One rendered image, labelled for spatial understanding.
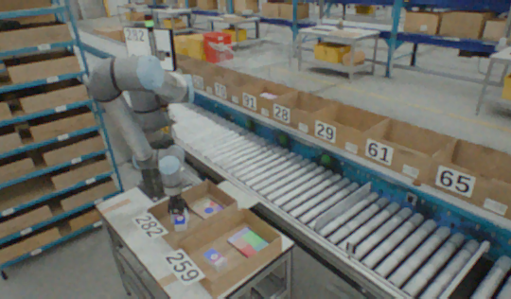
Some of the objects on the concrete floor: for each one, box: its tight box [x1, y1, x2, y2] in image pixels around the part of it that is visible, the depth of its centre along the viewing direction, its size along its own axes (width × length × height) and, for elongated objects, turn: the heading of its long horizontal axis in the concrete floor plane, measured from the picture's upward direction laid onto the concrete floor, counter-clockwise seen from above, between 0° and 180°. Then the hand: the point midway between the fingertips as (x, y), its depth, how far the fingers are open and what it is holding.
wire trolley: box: [208, 37, 292, 86], centre depth 483 cm, size 107×56×103 cm, turn 130°
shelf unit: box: [0, 0, 125, 280], centre depth 235 cm, size 98×49×196 cm, turn 135°
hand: (180, 219), depth 171 cm, fingers closed on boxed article, 6 cm apart
